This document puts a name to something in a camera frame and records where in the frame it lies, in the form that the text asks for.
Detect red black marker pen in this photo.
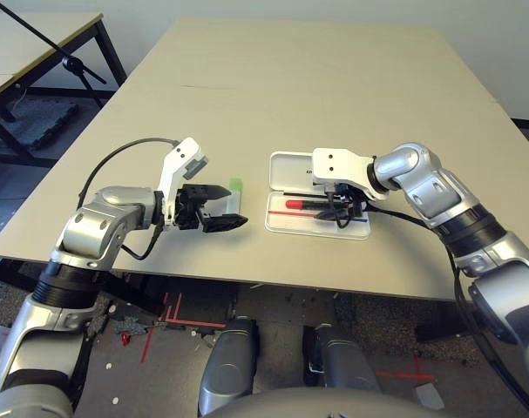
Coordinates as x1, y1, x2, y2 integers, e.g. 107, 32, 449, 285
284, 199, 335, 210

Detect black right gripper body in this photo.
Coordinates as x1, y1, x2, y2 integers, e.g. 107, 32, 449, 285
322, 185, 370, 219

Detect small grey floor pedal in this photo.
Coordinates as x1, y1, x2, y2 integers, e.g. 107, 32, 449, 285
414, 382, 446, 410

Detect black tripod stand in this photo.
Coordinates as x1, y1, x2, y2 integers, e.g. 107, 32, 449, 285
0, 0, 108, 108

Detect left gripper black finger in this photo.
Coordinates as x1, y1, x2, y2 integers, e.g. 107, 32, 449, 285
201, 213, 250, 235
202, 185, 233, 202

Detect grey robot torso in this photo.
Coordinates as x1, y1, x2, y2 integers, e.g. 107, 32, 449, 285
202, 387, 444, 418

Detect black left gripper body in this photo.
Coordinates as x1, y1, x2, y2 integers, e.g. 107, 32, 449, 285
174, 183, 208, 231

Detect beige side table black frame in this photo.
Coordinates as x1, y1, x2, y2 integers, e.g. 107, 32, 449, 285
0, 12, 128, 166

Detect grey left robot leg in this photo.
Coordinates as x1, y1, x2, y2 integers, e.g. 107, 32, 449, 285
197, 319, 259, 417

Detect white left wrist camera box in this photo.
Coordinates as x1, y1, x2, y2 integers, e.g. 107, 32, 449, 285
157, 137, 209, 227

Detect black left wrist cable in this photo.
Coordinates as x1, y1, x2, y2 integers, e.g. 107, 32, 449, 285
78, 138, 180, 262

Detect grey robot leg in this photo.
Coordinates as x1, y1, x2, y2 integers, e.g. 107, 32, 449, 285
197, 319, 259, 417
302, 324, 381, 393

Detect grey right robot leg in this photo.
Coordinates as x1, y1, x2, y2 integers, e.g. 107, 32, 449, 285
302, 324, 381, 393

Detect dark grey foam mat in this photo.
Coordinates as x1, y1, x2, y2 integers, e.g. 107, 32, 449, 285
0, 98, 80, 152

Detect white plastic pencil case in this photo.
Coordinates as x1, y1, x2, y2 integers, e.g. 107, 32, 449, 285
263, 151, 373, 242

